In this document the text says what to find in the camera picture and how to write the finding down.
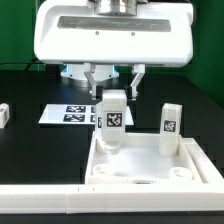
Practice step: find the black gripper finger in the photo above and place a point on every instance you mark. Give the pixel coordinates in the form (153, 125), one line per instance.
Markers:
(138, 73)
(96, 89)

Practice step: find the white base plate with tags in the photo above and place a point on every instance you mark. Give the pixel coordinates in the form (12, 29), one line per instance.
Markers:
(68, 114)

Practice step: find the white L-shaped obstacle fence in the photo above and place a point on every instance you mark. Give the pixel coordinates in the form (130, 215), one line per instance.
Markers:
(93, 198)

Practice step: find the white square tabletop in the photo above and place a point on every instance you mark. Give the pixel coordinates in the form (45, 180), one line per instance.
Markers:
(138, 161)

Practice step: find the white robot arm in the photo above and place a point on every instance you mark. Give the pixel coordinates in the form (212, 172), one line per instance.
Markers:
(95, 33)

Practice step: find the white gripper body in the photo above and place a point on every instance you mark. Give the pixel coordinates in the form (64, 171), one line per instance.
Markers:
(70, 32)

